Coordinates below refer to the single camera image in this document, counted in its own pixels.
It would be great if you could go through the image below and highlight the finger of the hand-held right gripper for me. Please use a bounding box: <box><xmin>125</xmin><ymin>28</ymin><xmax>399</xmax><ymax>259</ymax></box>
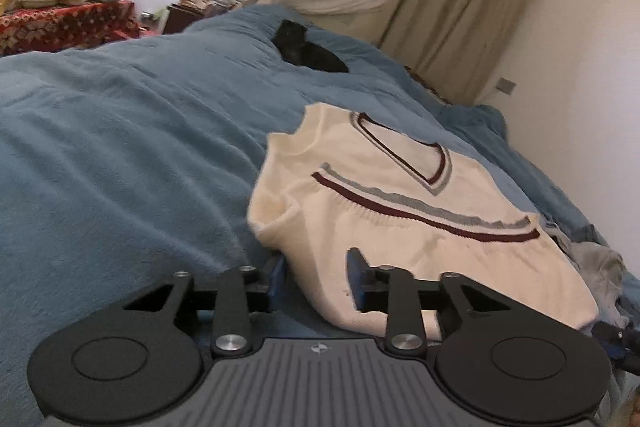
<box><xmin>592</xmin><ymin>322</ymin><xmax>640</xmax><ymax>375</ymax></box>

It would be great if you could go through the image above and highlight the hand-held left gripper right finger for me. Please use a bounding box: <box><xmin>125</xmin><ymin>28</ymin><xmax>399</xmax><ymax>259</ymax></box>
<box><xmin>346</xmin><ymin>248</ymin><xmax>508</xmax><ymax>353</ymax></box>

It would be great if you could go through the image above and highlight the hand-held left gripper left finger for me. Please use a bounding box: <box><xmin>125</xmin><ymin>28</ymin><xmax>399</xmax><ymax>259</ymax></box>
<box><xmin>122</xmin><ymin>257</ymin><xmax>288</xmax><ymax>356</ymax></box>

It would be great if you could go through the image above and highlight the cream knit sweater vest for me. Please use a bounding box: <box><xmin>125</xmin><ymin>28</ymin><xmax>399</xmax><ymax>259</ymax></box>
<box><xmin>248</xmin><ymin>103</ymin><xmax>600</xmax><ymax>342</ymax></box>

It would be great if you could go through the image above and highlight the blue denim garment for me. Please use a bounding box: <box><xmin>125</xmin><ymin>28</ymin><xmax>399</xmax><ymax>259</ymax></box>
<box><xmin>540</xmin><ymin>217</ymin><xmax>640</xmax><ymax>333</ymax></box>

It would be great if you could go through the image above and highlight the blue fleece blanket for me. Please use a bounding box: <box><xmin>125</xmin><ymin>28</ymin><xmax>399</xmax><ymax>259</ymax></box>
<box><xmin>0</xmin><ymin>4</ymin><xmax>640</xmax><ymax>427</ymax></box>

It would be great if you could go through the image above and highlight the patterned pillow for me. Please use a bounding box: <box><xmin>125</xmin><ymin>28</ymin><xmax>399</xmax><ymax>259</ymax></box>
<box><xmin>405</xmin><ymin>67</ymin><xmax>453</xmax><ymax>105</ymax></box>

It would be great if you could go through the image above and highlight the black garment on bed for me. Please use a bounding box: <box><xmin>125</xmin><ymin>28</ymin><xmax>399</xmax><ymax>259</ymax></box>
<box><xmin>272</xmin><ymin>20</ymin><xmax>349</xmax><ymax>74</ymax></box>

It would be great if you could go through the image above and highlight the dark wooden nightstand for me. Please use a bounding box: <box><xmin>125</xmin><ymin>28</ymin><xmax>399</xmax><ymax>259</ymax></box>
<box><xmin>162</xmin><ymin>2</ymin><xmax>206</xmax><ymax>35</ymax></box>

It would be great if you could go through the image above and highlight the red patterned tablecloth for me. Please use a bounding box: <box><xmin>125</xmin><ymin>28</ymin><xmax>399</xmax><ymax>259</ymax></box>
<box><xmin>0</xmin><ymin>0</ymin><xmax>143</xmax><ymax>58</ymax></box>

